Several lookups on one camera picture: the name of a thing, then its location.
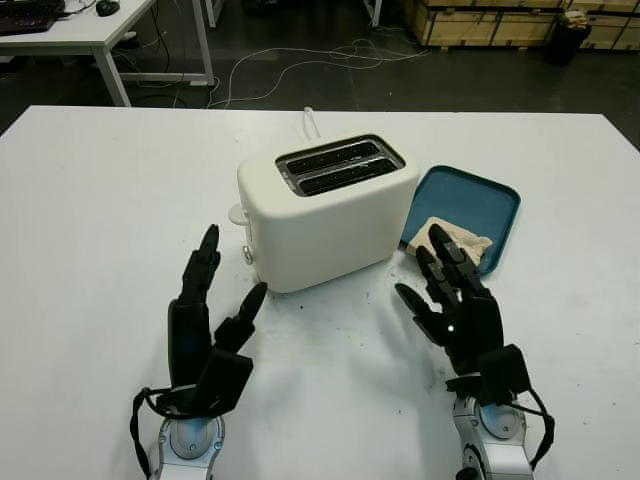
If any white bread slice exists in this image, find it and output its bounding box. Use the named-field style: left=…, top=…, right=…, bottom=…
left=405, top=217, right=495, bottom=274

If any white toaster power cord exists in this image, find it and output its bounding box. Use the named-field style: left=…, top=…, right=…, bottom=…
left=302, top=106, right=324, bottom=140

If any white two-slot toaster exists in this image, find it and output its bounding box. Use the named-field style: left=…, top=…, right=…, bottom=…
left=227, top=133, right=421, bottom=295

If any white office desk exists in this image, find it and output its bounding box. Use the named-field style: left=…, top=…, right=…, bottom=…
left=0, top=0, right=218, bottom=108

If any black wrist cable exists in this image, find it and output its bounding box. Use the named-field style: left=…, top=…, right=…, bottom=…
left=517, top=388, right=557, bottom=472
left=130, top=387, right=174, bottom=480

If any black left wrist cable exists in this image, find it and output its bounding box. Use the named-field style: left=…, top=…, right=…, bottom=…
left=130, top=387, right=174, bottom=480

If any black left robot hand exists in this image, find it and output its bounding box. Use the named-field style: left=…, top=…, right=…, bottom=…
left=166, top=223, right=270, bottom=401

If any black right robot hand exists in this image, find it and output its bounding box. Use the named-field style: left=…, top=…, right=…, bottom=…
left=394, top=223, right=504, bottom=396

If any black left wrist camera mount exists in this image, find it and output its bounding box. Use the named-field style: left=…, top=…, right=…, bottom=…
left=154, top=348, right=255, bottom=419

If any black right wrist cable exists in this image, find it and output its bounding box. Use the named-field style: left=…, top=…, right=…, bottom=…
left=517, top=388, right=557, bottom=472

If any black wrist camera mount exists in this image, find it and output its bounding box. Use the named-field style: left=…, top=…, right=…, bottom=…
left=444, top=343, right=530, bottom=407
left=154, top=348, right=255, bottom=419

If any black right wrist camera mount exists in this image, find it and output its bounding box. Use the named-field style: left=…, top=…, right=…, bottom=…
left=444, top=343, right=530, bottom=407

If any black laptop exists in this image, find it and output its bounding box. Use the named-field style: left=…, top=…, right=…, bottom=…
left=0, top=0, right=67, bottom=36

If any black trash bin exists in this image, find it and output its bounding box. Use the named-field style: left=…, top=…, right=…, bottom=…
left=543, top=9, right=593, bottom=67

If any white cable on floor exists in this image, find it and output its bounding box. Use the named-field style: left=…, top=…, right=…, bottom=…
left=207, top=37, right=431, bottom=109

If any wooden crate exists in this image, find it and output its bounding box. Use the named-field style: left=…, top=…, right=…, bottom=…
left=404, top=0, right=564, bottom=52
left=579, top=0, right=640, bottom=51

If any blue plastic tray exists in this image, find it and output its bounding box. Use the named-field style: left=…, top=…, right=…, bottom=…
left=398, top=163, right=522, bottom=278

